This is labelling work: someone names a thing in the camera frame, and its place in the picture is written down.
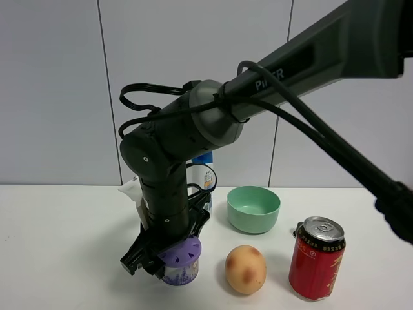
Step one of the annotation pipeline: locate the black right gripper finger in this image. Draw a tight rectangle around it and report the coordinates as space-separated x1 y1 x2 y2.
143 251 165 280

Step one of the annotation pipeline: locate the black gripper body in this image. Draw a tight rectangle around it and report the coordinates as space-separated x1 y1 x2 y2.
134 192 212 253

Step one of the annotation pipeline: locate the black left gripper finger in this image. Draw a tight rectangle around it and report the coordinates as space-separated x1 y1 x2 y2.
120 240 151 275

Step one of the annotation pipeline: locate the purple lid air freshener jar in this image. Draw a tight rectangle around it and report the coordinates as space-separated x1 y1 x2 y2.
158 236 202 286

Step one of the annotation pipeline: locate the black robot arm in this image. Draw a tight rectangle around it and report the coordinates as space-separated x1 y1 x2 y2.
118 1 412 278

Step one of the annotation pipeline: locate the white blue-capped shampoo bottle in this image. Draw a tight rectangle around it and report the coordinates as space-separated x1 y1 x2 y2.
186 151 216 214

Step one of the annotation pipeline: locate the green bowl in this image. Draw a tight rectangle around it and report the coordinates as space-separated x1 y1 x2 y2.
227 186 281 234

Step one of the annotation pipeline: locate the spotted tan potato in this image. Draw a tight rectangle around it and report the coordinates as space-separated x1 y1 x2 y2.
225 245 267 295

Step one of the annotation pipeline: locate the red drink can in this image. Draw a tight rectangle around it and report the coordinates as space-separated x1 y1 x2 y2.
288 216 346 300

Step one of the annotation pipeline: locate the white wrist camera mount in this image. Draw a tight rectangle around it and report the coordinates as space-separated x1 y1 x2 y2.
117 176 149 230

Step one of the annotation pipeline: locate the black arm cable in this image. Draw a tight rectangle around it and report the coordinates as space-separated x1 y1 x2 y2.
117 60 413 245

